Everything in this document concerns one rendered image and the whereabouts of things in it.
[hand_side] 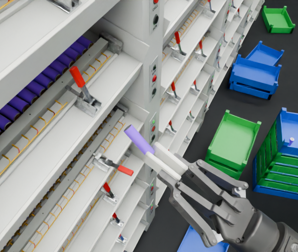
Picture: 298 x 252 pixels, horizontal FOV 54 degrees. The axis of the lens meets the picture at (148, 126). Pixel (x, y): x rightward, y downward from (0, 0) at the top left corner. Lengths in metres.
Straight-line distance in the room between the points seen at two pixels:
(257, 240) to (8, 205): 0.37
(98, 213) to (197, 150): 1.06
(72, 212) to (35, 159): 0.21
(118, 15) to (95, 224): 0.54
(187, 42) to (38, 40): 0.71
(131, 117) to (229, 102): 1.39
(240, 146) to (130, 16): 1.22
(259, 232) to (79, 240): 0.50
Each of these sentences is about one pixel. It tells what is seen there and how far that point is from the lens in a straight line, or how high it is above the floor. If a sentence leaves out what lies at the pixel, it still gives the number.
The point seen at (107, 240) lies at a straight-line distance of 1.04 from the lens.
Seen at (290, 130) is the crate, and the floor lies 0.40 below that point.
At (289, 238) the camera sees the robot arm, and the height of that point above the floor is 1.04.
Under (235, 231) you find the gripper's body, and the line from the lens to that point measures 0.51.
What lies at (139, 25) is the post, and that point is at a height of 1.18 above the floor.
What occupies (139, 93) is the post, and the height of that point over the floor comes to 0.99.
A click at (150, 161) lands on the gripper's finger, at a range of 0.49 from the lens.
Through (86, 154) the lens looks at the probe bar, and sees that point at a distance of 0.67.
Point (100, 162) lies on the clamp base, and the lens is 0.67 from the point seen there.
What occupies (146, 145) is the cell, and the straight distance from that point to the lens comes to 0.50.
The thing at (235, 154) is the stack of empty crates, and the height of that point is 0.16.
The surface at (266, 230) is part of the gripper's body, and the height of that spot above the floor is 1.04.
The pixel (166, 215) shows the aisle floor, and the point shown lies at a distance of 1.60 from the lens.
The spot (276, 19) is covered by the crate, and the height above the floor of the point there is 0.00.
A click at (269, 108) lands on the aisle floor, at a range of 2.14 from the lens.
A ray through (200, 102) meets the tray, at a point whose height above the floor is 0.30.
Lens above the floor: 1.49
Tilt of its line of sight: 52 degrees down
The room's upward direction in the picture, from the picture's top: straight up
